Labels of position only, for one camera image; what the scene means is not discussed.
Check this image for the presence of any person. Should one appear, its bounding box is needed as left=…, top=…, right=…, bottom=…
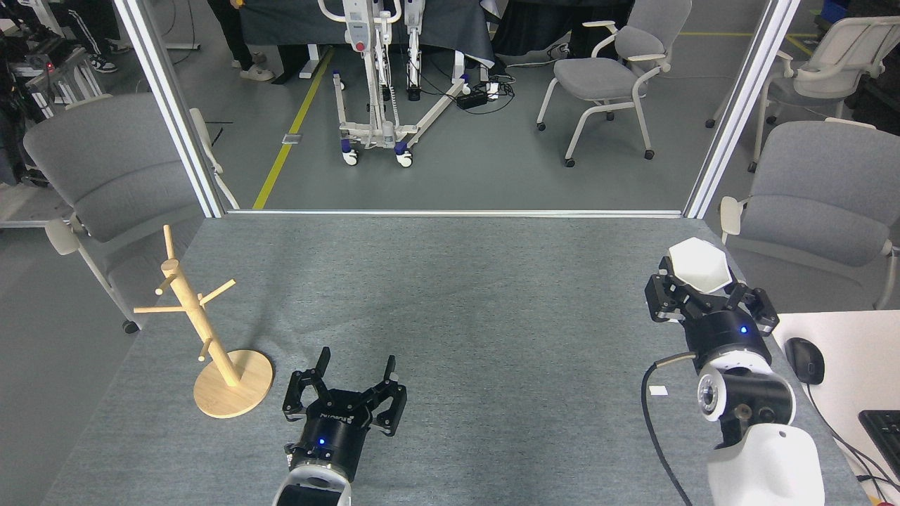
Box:
left=207, top=0, right=276, bottom=83
left=65, top=0, right=132, bottom=74

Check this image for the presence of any black mouse cable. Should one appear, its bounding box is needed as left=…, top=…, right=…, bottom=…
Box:
left=805, top=383, right=900, bottom=487

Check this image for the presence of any black equipment rack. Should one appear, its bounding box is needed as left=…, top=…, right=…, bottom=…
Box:
left=0, top=0, right=108, bottom=188

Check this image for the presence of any dark cloth covered table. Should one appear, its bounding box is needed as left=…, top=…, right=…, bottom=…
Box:
left=491, top=0, right=635, bottom=61

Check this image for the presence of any black computer mouse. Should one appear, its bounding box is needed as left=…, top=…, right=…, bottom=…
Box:
left=785, top=337, right=825, bottom=386

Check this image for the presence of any white stand on wheels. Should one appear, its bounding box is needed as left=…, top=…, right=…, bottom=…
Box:
left=317, top=0, right=473, bottom=168

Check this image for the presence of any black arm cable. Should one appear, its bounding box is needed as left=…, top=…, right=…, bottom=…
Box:
left=640, top=352, right=698, bottom=506

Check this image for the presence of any white side table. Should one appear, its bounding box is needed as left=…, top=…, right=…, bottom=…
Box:
left=771, top=310, right=900, bottom=506

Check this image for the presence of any silver table post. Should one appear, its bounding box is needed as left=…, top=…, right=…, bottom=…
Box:
left=112, top=0, right=226, bottom=219
left=683, top=0, right=802, bottom=220

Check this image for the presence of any white mesh-back chair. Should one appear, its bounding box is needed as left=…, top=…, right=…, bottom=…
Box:
left=705, top=15, right=900, bottom=174

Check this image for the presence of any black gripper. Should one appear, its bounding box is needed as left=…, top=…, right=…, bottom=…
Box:
left=282, top=346, right=409, bottom=484
left=645, top=256, right=780, bottom=368

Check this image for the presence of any wooden cup rack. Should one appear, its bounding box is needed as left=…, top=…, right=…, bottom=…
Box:
left=133, top=225, right=274, bottom=420

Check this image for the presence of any black keyboard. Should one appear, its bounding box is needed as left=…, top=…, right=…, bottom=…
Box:
left=859, top=410, right=900, bottom=480

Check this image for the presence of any silver table edge rail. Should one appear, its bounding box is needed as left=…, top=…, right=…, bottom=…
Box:
left=225, top=209, right=685, bottom=219

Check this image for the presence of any dark cloth covered desk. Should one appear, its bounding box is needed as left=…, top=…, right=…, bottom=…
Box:
left=239, top=0, right=497, bottom=86

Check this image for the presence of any white hexagonal cup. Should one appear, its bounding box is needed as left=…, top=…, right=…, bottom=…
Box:
left=667, top=237, right=733, bottom=295

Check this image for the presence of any grey chair with white frame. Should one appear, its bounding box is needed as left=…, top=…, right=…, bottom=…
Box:
left=23, top=93, right=240, bottom=335
left=719, top=118, right=900, bottom=311
left=536, top=0, right=693, bottom=169

